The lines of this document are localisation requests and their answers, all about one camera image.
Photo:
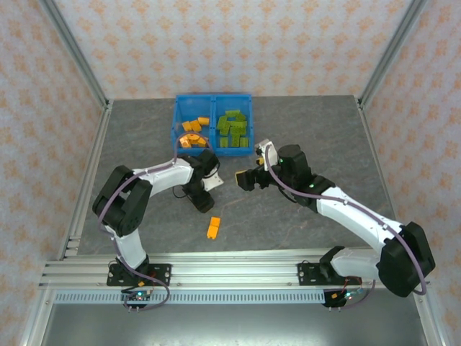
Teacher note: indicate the long green lego brick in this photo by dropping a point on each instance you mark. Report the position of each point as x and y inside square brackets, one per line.
[234, 114]

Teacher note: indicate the orange round lego gear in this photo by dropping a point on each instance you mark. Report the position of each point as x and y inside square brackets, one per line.
[194, 138]

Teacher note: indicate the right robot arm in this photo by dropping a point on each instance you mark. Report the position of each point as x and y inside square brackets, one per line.
[360, 220]

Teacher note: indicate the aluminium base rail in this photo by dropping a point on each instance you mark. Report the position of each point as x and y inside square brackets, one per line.
[234, 274]

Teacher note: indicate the grey sheet metal panel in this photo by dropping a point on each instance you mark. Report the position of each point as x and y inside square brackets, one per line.
[234, 324]

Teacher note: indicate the orange lego brick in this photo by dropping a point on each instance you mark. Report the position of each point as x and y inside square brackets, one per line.
[203, 120]
[195, 125]
[211, 233]
[186, 126]
[202, 142]
[216, 222]
[184, 142]

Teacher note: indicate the aluminium frame post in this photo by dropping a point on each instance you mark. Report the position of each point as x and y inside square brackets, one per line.
[393, 47]
[73, 47]

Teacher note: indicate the green lego wedge plate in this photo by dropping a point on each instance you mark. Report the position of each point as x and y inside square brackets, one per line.
[223, 123]

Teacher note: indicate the aluminium side rail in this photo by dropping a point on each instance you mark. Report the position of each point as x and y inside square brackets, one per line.
[381, 162]
[90, 162]

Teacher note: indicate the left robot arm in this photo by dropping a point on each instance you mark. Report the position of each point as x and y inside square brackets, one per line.
[162, 178]

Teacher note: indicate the small circuit board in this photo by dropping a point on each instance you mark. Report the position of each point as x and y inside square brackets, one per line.
[138, 296]
[347, 296]

